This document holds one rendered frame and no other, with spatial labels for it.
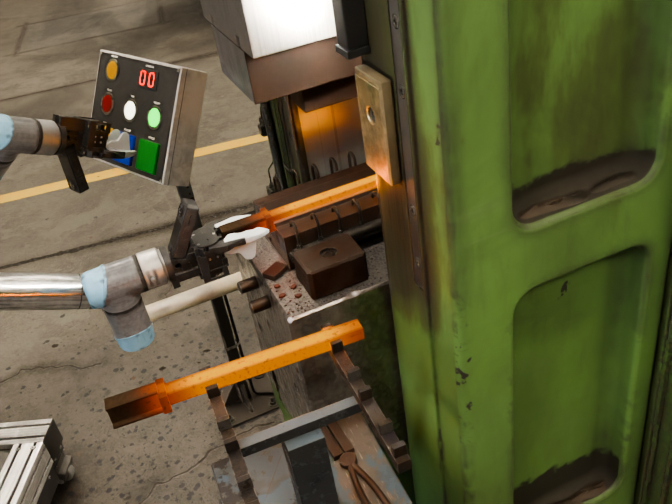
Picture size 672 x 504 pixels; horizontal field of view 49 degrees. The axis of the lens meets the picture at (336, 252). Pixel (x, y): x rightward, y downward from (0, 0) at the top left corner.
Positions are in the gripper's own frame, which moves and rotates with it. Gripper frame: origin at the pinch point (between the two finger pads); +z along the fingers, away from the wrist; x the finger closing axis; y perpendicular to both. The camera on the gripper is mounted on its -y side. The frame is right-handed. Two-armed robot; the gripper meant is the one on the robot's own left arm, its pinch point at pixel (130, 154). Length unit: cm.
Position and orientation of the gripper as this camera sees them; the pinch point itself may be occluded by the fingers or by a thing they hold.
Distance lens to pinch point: 182.1
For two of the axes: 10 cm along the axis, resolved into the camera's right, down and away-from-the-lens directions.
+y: 2.0, -9.6, -2.0
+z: 6.3, -0.3, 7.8
